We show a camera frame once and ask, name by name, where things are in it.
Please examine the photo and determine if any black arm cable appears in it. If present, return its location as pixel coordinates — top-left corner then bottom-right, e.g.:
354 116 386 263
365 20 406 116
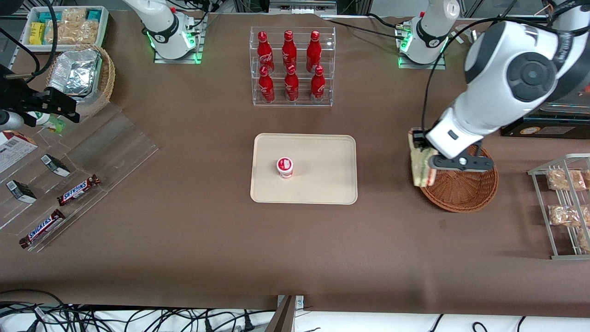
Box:
25 0 59 84
0 27 41 77
421 16 561 137

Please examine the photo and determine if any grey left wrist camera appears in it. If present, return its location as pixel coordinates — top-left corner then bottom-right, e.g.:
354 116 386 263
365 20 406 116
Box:
428 143 495 173

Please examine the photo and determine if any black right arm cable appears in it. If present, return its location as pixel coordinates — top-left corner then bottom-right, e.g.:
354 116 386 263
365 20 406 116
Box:
25 0 59 84
0 27 41 77

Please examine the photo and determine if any silver foil tray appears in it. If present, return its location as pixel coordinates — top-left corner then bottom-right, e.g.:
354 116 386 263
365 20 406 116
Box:
48 48 102 98

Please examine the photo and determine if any triangle sandwich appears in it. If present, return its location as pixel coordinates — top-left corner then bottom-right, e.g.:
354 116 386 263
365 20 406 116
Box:
408 129 439 188

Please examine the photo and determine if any white plastic bin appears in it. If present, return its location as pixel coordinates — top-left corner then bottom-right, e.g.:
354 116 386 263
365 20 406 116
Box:
21 6 110 52

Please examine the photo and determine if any grey wire rack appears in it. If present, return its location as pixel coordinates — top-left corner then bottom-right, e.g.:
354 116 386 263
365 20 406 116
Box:
527 154 590 261

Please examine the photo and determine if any beige plastic tray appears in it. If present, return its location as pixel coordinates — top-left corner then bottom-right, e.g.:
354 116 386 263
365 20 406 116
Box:
250 133 358 205

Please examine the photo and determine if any small black white box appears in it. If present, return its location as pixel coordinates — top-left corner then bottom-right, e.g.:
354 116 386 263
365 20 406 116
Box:
6 179 38 204
41 154 71 178

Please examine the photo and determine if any black control box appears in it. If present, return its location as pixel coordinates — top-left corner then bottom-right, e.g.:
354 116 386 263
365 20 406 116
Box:
500 85 590 139

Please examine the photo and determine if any grey metal beam bracket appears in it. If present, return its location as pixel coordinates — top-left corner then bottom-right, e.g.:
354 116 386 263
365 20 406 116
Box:
265 295 305 332

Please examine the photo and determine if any red cola bottle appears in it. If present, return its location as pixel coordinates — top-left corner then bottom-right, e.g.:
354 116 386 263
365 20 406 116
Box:
306 30 322 72
284 65 300 102
257 31 275 73
258 65 276 103
310 65 326 103
282 30 298 70

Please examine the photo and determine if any brown round wicker basket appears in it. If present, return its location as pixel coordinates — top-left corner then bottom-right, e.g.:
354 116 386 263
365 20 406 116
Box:
419 145 499 213

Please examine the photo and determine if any yellow snack packet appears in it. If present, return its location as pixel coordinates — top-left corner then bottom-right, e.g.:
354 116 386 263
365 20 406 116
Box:
29 22 46 46

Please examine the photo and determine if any green white small bottle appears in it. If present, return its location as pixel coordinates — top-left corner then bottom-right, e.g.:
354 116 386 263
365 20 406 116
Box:
27 111 65 134

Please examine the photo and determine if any clear acrylic stepped stand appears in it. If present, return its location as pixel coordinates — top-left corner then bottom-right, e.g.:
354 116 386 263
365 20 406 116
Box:
0 102 160 254

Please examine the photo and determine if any clear plastic wrapper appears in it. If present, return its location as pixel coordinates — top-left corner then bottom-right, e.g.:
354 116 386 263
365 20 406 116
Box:
452 23 475 45

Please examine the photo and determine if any red white printed box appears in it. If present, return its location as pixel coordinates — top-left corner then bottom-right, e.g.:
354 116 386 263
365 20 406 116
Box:
0 130 39 174

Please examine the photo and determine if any brown snickers bar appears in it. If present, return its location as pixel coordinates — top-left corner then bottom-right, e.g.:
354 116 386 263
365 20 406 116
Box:
19 209 66 249
57 174 101 207

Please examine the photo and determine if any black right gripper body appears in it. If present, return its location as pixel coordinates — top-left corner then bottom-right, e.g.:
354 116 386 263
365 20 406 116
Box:
0 64 38 116

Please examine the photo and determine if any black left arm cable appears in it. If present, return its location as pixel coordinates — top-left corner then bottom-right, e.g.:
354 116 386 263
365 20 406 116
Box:
421 16 561 137

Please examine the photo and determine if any tan wicker basket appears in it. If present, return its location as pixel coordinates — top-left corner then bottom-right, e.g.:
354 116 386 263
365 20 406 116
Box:
45 44 116 119

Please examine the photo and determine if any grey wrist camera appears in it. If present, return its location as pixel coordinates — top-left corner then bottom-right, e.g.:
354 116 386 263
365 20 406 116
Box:
428 143 495 173
0 110 25 131

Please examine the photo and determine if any black table cable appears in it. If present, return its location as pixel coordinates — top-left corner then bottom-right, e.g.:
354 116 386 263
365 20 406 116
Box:
322 13 412 41

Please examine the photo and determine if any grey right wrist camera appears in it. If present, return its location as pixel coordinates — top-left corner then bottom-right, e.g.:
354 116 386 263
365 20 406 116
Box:
0 110 25 131

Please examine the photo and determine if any clear acrylic bottle rack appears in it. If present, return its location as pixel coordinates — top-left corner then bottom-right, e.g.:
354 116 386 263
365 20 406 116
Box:
250 26 336 107

